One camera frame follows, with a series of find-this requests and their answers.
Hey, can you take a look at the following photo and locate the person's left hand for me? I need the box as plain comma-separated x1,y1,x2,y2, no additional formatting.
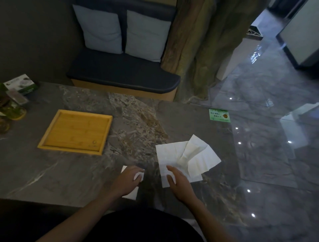
113,166,145,198

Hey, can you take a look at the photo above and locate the small white napkin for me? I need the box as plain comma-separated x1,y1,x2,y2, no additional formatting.
121,166,145,201

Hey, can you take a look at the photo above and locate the green table sticker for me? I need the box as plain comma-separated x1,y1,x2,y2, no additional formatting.
209,108,231,123

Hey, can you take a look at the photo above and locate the light blue pillow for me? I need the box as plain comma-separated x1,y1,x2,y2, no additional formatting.
72,4,123,55
124,9,172,63

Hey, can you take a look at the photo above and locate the person's right hand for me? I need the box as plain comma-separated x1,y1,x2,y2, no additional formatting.
166,165,200,205

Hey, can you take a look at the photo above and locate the person's right forearm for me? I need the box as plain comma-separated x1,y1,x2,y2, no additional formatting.
187,198,236,242

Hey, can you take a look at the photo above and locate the white partition panel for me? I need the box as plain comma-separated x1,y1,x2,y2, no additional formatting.
276,4,319,71

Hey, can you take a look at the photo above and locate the dark blue cushioned bench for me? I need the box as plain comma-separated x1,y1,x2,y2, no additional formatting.
66,0,181,102

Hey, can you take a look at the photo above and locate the crumpled white paper napkin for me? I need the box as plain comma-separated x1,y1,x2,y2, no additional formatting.
177,134,222,179

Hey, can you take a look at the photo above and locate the green white tissue box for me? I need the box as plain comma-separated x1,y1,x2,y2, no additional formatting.
2,74,38,97

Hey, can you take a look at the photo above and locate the person's left forearm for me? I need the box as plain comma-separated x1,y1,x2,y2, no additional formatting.
37,190,123,242

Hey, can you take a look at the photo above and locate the person's dark clothing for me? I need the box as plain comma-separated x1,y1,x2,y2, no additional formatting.
93,208,205,242

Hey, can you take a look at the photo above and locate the clear plastic holder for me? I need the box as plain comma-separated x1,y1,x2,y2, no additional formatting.
6,89,29,106

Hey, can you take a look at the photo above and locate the bamboo wooden tray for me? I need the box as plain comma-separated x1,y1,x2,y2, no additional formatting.
37,109,113,156

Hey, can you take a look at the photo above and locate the white paper napkin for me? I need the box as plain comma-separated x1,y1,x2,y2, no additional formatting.
177,134,222,179
156,141,203,188

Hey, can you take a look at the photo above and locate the decorative tree trunk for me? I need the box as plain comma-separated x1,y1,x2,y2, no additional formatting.
160,0,271,101

